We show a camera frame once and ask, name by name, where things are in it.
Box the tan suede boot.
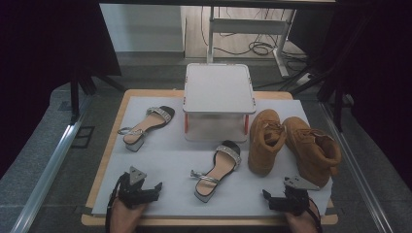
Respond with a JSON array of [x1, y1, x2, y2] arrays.
[[248, 109, 288, 178], [281, 116, 343, 188]]

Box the black tripod stand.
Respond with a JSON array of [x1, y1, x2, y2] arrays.
[[69, 66, 125, 122]]

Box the person's right hand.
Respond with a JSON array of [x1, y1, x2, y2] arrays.
[[286, 202, 320, 233]]

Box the white power strip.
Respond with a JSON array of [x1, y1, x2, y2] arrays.
[[295, 72, 315, 86]]

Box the white foam board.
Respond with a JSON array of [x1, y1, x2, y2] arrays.
[[91, 95, 334, 217]]

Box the white desk frame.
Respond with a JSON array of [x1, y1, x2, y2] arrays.
[[206, 6, 297, 78]]

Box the dark curtain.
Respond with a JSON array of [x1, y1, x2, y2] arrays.
[[0, 0, 122, 179], [288, 0, 412, 192]]

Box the rhinestone strap heeled sandal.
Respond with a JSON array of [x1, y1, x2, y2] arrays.
[[189, 140, 242, 204], [117, 105, 176, 152]]

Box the black floor cable coil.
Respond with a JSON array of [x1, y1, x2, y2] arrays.
[[213, 32, 309, 64]]

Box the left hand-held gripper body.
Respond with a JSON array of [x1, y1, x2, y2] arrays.
[[116, 165, 154, 210]]

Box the aluminium rail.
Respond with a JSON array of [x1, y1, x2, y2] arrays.
[[319, 101, 395, 233], [9, 93, 95, 233]]

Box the white two-tier shoe rack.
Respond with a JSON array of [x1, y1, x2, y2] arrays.
[[182, 62, 258, 144]]

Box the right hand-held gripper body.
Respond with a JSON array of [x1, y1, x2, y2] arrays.
[[284, 175, 321, 216]]

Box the black metal stand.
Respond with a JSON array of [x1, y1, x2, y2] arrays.
[[280, 64, 354, 132]]

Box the person's left hand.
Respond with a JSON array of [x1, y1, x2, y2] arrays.
[[110, 197, 147, 233]]

